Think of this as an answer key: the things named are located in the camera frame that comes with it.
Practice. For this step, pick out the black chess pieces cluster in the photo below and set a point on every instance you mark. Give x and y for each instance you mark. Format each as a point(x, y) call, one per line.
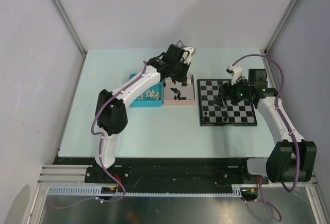
point(177, 92)

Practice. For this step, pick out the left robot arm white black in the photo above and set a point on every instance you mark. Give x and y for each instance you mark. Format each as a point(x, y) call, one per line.
point(111, 109)

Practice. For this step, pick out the white chess pieces cluster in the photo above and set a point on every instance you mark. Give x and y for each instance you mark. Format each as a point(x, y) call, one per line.
point(150, 95)

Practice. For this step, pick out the aluminium frame post left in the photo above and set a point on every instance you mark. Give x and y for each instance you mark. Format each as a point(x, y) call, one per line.
point(69, 26)

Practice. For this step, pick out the blue plastic tray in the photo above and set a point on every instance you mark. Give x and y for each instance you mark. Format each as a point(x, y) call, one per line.
point(143, 82)

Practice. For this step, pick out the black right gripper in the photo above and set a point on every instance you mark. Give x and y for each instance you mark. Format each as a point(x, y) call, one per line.
point(227, 89)

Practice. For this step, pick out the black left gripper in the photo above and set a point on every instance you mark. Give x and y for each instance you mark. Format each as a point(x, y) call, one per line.
point(183, 78)

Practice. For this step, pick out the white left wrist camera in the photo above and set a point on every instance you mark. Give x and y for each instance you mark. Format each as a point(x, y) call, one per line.
point(187, 55)

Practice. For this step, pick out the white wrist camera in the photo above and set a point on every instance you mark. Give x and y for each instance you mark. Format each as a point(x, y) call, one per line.
point(236, 73)
point(187, 55)

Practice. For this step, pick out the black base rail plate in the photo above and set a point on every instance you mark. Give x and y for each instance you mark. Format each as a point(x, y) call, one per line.
point(172, 176)

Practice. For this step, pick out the pink plastic tray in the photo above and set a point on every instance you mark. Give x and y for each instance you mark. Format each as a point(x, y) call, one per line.
point(189, 92)

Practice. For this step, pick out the aluminium frame post right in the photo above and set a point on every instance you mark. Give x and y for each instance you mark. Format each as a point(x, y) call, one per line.
point(287, 15)

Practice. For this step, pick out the aluminium frame post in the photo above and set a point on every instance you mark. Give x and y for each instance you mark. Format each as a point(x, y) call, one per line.
point(69, 26)
point(287, 15)

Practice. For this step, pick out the black silver chessboard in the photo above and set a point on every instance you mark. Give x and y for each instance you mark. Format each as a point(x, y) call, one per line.
point(241, 114)

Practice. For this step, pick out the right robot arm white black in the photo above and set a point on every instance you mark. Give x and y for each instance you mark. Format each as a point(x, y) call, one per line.
point(292, 158)

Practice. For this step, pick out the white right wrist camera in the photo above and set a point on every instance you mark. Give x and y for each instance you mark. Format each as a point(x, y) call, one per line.
point(236, 73)

